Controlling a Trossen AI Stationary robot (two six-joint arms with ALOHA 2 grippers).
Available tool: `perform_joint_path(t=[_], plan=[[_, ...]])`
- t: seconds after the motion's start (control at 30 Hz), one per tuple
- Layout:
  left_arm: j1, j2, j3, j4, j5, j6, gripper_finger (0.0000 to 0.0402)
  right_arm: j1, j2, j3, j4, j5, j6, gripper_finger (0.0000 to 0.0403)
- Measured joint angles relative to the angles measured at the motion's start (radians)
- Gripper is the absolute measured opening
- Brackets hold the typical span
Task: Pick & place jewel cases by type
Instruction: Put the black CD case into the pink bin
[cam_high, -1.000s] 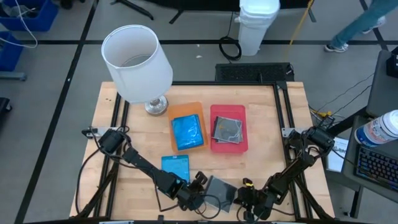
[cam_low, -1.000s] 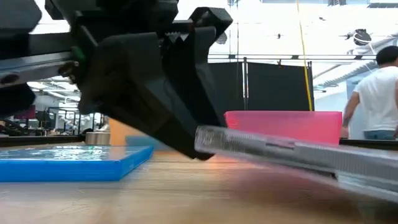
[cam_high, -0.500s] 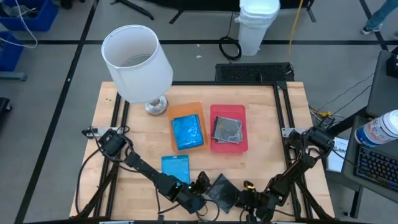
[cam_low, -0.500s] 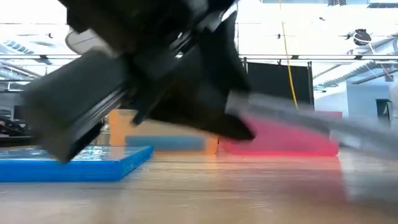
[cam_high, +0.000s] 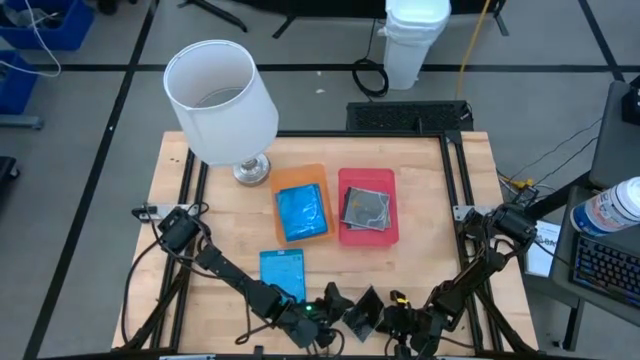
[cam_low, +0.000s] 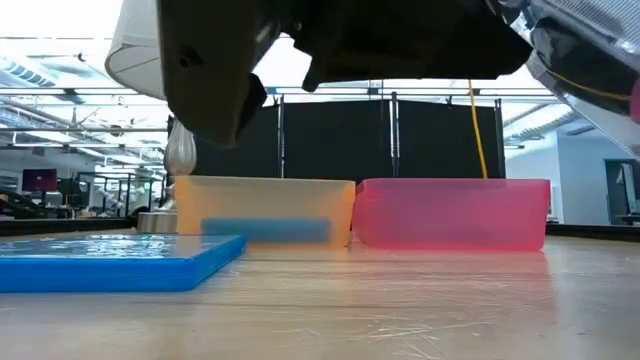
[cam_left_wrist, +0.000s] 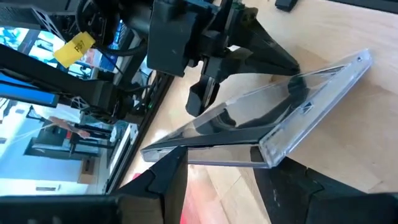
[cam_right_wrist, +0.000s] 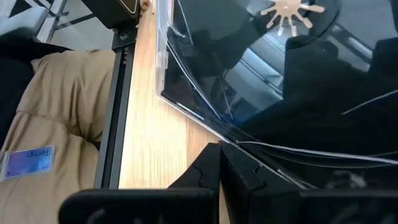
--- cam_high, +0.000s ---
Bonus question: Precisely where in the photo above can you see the black perforated computer case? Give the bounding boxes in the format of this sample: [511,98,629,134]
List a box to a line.
[345,99,474,134]

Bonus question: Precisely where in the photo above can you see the white shade table lamp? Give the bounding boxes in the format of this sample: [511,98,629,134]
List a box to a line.
[162,38,280,187]

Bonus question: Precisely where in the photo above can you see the thin white cable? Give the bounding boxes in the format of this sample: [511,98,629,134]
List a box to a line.
[0,0,62,79]

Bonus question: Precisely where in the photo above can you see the grey side table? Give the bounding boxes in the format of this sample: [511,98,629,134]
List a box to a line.
[588,79,640,190]

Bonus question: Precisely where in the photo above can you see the white trash bin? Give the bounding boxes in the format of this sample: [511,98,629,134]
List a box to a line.
[377,0,452,92]

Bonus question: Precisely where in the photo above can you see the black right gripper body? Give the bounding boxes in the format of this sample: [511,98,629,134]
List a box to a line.
[387,304,446,359]

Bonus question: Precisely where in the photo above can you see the black partition screen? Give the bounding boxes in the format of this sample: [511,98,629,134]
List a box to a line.
[234,0,511,40]

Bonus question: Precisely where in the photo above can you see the grey computer desk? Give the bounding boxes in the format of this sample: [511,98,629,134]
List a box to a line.
[519,184,640,351]

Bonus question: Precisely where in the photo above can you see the black backlit keyboard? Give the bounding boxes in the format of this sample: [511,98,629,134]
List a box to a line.
[571,237,640,310]

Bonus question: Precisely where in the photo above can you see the coiled black floor cable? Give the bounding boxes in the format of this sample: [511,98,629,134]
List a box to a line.
[351,17,390,99]

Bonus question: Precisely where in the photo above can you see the white printed paper sheet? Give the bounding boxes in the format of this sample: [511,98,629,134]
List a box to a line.
[523,219,562,279]

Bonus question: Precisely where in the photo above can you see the black floor object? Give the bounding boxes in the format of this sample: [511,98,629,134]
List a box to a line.
[0,155,21,201]

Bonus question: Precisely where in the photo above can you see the yellow plug with cables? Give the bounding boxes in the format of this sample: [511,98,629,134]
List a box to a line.
[497,169,539,194]

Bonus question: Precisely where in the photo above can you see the yellow hanging cable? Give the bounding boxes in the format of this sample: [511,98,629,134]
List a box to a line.
[455,0,492,100]

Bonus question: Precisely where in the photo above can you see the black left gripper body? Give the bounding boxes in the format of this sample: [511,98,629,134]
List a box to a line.
[272,297,336,350]

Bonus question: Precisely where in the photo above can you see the black device on side table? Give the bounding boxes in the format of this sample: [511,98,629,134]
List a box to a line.
[621,74,640,126]

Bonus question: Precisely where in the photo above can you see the grey cart base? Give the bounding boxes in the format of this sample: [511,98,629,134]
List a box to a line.
[0,114,45,131]

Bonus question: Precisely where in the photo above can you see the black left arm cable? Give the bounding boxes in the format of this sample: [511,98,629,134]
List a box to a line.
[121,234,169,346]

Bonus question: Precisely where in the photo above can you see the blue plastic storage bin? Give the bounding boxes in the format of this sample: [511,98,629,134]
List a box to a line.
[0,49,40,116]
[0,0,95,52]

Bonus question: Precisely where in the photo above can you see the red translucent plastic bin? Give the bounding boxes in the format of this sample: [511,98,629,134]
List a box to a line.
[337,167,401,248]

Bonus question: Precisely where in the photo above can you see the white wipes canister blue label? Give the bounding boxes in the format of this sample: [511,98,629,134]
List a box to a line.
[569,175,640,238]

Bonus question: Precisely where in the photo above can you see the orange translucent plastic bin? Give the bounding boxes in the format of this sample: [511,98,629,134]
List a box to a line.
[269,163,336,247]

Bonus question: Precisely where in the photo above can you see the black stand legs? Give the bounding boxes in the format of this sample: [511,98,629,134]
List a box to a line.
[177,0,250,34]

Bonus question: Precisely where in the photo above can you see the black aluminium table frame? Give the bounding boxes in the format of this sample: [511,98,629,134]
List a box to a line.
[112,129,539,360]

